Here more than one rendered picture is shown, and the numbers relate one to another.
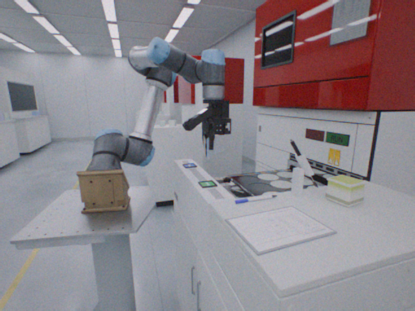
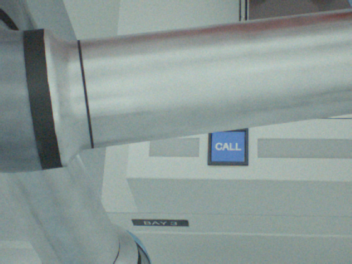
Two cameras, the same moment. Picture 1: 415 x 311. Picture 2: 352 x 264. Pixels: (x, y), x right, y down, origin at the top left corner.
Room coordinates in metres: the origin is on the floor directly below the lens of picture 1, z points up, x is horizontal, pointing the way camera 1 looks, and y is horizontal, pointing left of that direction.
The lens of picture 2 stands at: (0.89, 0.48, 1.87)
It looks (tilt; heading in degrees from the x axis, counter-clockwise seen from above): 64 degrees down; 301
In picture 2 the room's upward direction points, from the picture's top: 11 degrees counter-clockwise
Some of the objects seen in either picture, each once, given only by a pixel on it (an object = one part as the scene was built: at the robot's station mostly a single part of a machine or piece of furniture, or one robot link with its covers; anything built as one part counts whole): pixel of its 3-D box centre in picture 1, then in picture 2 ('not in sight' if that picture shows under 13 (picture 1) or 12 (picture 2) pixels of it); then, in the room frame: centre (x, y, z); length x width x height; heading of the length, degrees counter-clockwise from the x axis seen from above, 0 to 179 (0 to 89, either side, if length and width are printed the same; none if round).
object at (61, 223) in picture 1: (103, 219); not in sight; (0.91, 0.46, 0.75); 0.45 x 0.44 x 0.13; 100
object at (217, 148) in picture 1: (215, 149); not in sight; (0.79, -0.02, 1.09); 0.06 x 0.03 x 0.09; 109
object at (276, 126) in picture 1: (297, 146); not in sight; (1.22, -0.47, 1.02); 0.82 x 0.03 x 0.40; 19
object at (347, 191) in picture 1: (345, 190); not in sight; (0.64, -0.40, 1.00); 0.07 x 0.07 x 0.07; 28
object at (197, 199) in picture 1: (198, 190); (322, 169); (0.91, 0.04, 0.89); 0.55 x 0.09 x 0.14; 19
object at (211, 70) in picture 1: (213, 69); not in sight; (0.80, -0.01, 1.36); 0.09 x 0.08 x 0.11; 34
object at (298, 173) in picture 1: (302, 173); not in sight; (0.70, -0.30, 1.03); 0.06 x 0.04 x 0.13; 109
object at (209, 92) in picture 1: (213, 93); not in sight; (0.80, -0.02, 1.28); 0.08 x 0.08 x 0.05
